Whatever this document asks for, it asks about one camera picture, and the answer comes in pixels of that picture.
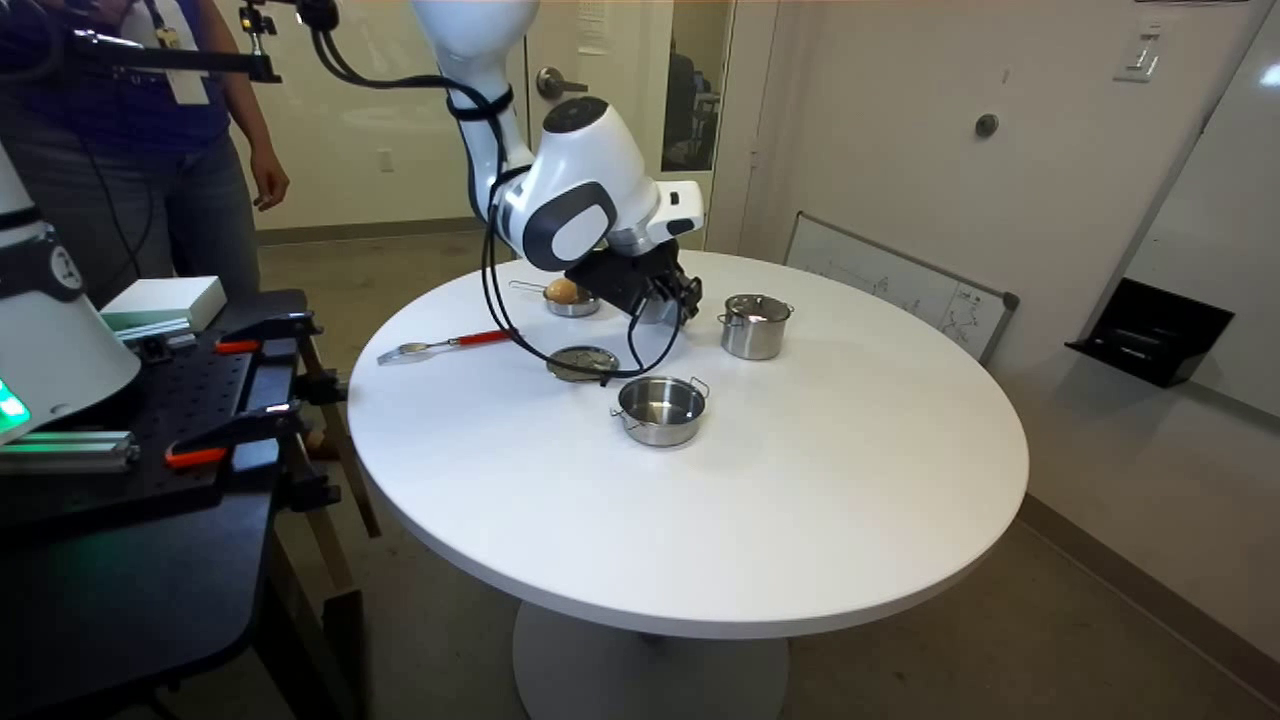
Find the small steel bowl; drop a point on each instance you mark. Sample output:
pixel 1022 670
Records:
pixel 574 306

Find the round white table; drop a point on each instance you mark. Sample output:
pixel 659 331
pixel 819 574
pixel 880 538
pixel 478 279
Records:
pixel 856 475

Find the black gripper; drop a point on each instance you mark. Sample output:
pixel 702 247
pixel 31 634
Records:
pixel 633 283

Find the leaning whiteboard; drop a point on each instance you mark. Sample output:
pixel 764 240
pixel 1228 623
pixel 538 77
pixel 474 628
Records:
pixel 966 308

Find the black robot cart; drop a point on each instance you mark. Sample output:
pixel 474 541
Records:
pixel 114 587

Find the lidded small steel pot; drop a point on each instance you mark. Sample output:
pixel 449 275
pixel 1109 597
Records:
pixel 755 324

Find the open steel pot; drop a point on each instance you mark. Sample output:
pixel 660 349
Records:
pixel 660 409

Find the person in purple shirt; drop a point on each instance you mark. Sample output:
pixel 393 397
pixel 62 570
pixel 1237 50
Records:
pixel 139 168

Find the black wall tray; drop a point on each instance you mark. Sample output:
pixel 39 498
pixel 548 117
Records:
pixel 1154 334

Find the round steel pot lid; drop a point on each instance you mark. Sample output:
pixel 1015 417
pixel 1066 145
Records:
pixel 580 365

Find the orange ball in bowl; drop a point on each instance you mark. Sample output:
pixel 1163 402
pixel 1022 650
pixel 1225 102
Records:
pixel 564 291

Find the white wall switch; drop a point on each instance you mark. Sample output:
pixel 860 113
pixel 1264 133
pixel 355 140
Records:
pixel 1141 61

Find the red handled spoon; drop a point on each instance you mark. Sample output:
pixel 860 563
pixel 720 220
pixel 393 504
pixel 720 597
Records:
pixel 422 349

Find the black camera boom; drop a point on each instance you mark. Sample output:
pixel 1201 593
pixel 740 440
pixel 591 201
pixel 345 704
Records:
pixel 85 47

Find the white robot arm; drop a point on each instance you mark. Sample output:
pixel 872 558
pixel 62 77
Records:
pixel 580 201

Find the white box on cart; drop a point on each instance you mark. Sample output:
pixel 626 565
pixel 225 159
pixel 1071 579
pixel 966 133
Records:
pixel 187 300

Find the white door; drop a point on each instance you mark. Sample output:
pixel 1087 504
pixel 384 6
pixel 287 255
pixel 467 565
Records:
pixel 655 61

